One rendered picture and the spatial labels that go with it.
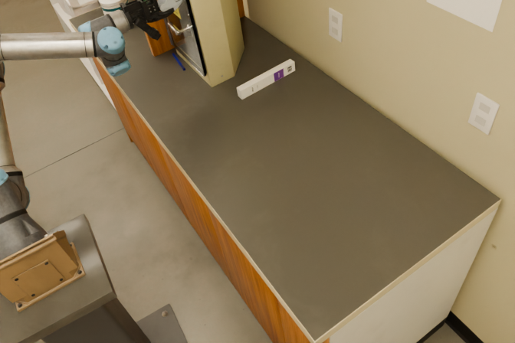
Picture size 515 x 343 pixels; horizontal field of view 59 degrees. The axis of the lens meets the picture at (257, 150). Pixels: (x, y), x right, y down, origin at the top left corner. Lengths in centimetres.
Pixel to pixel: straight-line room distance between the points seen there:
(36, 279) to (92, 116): 223
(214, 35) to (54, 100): 225
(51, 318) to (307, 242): 74
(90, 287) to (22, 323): 19
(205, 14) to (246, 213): 74
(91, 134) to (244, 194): 205
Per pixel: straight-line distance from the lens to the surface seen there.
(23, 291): 143
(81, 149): 328
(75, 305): 142
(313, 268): 130
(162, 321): 235
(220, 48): 180
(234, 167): 154
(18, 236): 134
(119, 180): 296
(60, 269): 141
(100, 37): 142
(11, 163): 154
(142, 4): 160
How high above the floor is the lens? 209
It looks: 47 degrees down
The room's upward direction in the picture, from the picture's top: 10 degrees counter-clockwise
